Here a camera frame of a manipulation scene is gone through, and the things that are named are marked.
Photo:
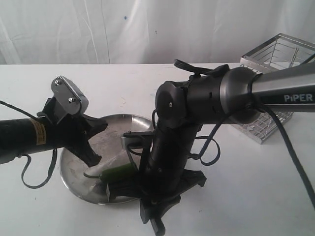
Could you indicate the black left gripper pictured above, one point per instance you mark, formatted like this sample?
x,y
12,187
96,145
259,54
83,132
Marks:
x,y
71,132

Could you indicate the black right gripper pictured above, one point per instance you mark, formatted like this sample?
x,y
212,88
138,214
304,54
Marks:
x,y
154,202

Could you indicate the green chili pepper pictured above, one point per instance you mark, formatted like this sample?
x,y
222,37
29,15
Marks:
x,y
114,174

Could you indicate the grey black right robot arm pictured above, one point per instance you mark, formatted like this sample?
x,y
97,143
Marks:
x,y
190,113

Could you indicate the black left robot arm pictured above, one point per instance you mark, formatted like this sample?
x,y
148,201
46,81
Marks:
x,y
27,136

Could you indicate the round steel plate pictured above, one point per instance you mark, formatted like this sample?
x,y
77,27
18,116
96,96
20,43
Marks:
x,y
84,182

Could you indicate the white backdrop curtain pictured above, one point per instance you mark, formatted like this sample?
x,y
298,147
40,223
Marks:
x,y
145,31

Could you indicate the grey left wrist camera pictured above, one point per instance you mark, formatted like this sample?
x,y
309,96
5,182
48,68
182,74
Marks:
x,y
69,96

